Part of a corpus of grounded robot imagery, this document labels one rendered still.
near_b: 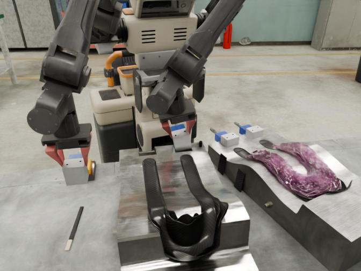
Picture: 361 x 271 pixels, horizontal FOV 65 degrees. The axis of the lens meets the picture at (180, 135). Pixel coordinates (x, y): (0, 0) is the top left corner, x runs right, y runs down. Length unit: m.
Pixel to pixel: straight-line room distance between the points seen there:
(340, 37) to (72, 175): 6.22
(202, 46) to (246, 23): 5.66
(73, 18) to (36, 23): 5.66
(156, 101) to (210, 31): 0.20
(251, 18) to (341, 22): 1.69
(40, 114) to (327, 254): 0.64
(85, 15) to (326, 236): 0.66
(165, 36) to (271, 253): 0.80
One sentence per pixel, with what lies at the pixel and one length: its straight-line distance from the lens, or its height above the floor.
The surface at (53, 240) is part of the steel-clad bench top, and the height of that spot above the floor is 0.80.
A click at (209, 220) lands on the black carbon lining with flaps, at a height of 0.90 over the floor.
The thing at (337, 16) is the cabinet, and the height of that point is 0.65.
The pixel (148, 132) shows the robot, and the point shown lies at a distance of 1.18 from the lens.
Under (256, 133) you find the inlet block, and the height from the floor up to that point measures 0.87.
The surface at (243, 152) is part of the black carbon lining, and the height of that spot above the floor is 0.85.
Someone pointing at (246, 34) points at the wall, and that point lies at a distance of 6.38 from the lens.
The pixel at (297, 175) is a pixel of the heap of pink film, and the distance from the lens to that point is 0.80.
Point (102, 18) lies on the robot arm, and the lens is 0.94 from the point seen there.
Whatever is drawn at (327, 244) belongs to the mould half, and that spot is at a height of 0.86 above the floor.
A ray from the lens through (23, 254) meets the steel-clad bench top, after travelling 0.78.
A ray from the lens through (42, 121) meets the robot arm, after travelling 0.58.
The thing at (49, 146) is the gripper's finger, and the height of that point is 1.01.
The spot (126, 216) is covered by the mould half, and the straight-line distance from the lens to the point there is 0.59.
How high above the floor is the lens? 1.35
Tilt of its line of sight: 30 degrees down
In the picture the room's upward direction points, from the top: straight up
